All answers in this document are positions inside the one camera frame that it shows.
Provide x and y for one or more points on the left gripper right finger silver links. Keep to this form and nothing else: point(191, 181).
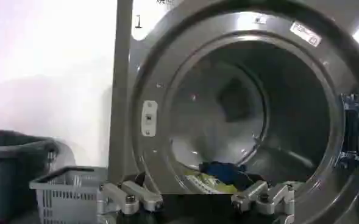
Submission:
point(264, 198)

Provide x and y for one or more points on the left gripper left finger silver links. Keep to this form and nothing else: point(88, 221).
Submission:
point(130, 199)

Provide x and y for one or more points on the blue garment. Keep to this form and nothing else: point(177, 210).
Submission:
point(225, 172)

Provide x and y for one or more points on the yellow-green patterned garment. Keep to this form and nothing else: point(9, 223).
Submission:
point(209, 182)

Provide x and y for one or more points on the grey plastic laundry basket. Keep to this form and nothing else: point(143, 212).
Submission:
point(66, 194)

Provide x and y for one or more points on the grey dryer with round opening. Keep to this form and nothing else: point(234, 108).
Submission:
point(289, 121)

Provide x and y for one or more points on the white door latch plate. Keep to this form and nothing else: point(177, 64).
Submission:
point(149, 118)

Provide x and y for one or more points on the dark teal laundry basket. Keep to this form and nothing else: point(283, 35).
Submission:
point(8, 176)

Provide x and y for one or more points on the white warning sticker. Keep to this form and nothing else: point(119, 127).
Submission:
point(305, 33)

